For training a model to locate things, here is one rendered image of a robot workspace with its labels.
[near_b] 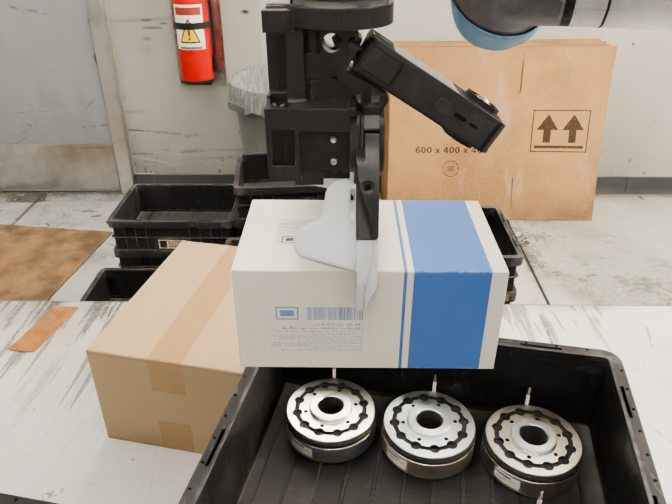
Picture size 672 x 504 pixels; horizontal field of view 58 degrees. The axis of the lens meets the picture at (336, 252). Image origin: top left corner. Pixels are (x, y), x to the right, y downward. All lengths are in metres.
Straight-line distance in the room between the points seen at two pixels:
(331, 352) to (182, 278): 0.52
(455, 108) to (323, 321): 0.18
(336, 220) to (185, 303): 0.51
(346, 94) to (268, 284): 0.15
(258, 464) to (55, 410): 0.42
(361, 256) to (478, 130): 0.12
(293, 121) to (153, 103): 2.87
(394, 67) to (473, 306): 0.18
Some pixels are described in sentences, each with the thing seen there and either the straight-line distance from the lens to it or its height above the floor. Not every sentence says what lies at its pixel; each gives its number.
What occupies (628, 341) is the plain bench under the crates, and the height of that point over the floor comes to 0.70.
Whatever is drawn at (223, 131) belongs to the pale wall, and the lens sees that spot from 3.24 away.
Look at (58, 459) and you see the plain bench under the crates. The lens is 0.96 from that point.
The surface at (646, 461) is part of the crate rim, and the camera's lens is 0.64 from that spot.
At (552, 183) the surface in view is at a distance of 3.15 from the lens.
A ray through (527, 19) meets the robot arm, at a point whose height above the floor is 1.29.
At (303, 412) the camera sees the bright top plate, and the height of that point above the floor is 0.86.
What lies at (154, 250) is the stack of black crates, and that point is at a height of 0.38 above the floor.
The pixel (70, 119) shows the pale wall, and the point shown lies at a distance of 3.42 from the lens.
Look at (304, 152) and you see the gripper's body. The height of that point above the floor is 1.21.
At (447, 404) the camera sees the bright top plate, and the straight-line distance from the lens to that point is 0.74.
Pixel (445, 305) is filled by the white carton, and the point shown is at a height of 1.11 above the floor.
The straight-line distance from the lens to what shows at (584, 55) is 3.12.
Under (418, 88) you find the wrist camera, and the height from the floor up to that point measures 1.26.
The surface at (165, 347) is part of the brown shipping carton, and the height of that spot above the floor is 0.86.
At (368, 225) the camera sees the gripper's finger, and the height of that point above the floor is 1.17.
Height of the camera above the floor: 1.37
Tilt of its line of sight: 30 degrees down
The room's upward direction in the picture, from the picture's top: straight up
